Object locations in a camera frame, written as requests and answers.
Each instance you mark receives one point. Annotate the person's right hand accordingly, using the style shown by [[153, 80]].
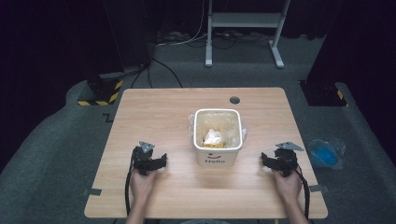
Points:
[[288, 186]]

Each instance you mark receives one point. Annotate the black curtain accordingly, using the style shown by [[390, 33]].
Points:
[[364, 40], [37, 46]]

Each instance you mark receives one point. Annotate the white plastic trash bin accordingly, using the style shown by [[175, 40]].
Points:
[[218, 157]]

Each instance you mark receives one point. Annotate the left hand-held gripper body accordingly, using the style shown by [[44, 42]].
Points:
[[141, 159]]

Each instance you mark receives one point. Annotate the crumpled white paper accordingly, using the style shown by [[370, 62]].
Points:
[[213, 136]]

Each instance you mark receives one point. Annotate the grey tape piece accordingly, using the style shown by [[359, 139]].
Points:
[[318, 188], [92, 192]]

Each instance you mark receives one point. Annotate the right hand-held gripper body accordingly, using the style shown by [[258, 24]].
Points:
[[288, 159]]

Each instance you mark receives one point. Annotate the yellow-black striped box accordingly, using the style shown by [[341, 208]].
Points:
[[104, 90]]

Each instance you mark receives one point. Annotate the person's grey clothing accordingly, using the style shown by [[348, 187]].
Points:
[[205, 221]]

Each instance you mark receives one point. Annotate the yellow packet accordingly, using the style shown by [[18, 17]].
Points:
[[215, 145]]

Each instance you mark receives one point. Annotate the blue plastic bag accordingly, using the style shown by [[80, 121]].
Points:
[[325, 154]]

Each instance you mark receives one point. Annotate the black stand base striped tape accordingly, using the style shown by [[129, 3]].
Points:
[[322, 93]]

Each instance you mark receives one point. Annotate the person's left hand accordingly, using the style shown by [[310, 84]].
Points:
[[142, 186]]

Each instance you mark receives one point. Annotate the white metal stand frame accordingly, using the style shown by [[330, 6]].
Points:
[[243, 19]]

